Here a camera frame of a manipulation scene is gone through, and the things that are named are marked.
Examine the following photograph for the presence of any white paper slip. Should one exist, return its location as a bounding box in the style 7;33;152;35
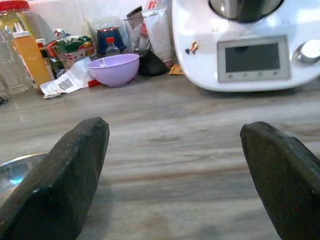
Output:
39;57;94;100

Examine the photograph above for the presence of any small steel bowl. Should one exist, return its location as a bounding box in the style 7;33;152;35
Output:
0;153;49;201

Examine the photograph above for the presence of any orange packet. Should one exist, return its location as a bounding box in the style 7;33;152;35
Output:
168;64;185;76

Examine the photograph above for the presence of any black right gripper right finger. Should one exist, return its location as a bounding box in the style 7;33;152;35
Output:
239;121;320;240

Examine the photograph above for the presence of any orange bottle with white cap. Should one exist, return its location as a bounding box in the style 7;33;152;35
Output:
11;29;53;89

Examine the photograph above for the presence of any small bottle with red cap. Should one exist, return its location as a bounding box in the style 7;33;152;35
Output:
105;37;121;57

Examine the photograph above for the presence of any white kitchen machine with screen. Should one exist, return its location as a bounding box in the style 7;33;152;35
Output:
171;0;320;93

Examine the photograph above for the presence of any clear glass jar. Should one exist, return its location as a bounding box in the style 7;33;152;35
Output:
0;26;34;96

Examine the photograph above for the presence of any colourful snack package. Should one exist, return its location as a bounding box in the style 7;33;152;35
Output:
46;28;98;70

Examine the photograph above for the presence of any dark blue jar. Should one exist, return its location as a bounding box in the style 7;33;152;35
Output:
96;27;127;55

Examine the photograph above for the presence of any silver foil packet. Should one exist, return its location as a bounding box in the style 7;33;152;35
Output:
125;5;151;56

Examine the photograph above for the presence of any yellow jar with red lid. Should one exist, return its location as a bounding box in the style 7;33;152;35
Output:
0;0;32;35

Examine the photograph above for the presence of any small red box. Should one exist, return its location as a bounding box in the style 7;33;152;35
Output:
86;79;103;89

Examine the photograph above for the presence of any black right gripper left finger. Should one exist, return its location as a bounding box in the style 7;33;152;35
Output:
0;116;110;240

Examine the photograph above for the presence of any black pouch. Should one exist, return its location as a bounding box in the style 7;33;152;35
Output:
137;49;169;77

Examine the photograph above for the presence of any small purple plastic bowl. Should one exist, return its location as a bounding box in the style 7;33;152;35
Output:
87;53;141;88

